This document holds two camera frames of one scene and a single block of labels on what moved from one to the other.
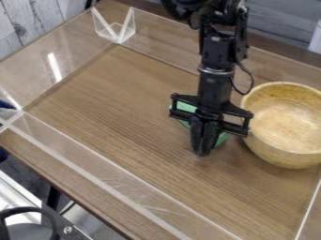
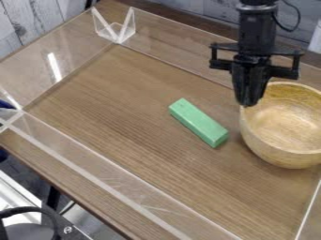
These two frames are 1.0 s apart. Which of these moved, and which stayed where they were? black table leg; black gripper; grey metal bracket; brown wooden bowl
Moved: black gripper
Stayed: black table leg; grey metal bracket; brown wooden bowl
